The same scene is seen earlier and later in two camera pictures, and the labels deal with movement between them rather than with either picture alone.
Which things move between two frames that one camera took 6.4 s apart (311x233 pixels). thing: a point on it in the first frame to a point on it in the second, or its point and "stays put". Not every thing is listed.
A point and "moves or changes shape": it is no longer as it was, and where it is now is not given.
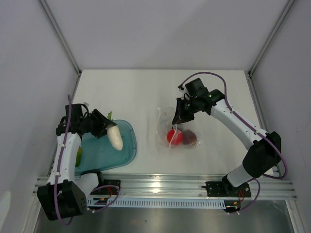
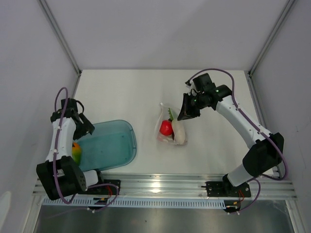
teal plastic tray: (97, 154) stays put
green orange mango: (78, 157) stays put
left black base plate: (108, 190) stays put
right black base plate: (225, 189) stays put
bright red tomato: (177, 138) to (165, 127)
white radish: (114, 136) to (179, 129)
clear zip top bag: (175, 137) moves or changes shape
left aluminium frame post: (60, 36) stays put
